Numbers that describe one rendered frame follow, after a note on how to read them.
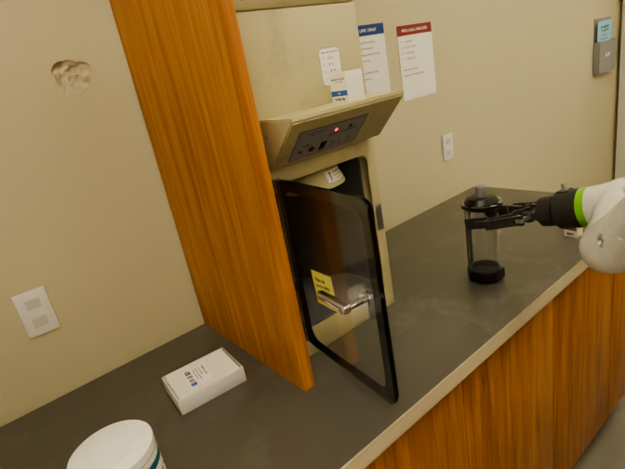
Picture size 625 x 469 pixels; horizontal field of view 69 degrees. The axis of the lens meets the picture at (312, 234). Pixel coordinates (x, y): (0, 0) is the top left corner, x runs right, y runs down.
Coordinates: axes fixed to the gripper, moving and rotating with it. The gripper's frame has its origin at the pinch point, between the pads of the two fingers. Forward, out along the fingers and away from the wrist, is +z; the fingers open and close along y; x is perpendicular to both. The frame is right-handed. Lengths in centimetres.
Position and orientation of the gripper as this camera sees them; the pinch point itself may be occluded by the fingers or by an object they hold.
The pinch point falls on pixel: (484, 218)
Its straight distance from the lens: 135.2
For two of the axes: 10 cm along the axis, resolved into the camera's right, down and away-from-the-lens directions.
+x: 3.1, 9.4, 1.5
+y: -7.6, 3.4, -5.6
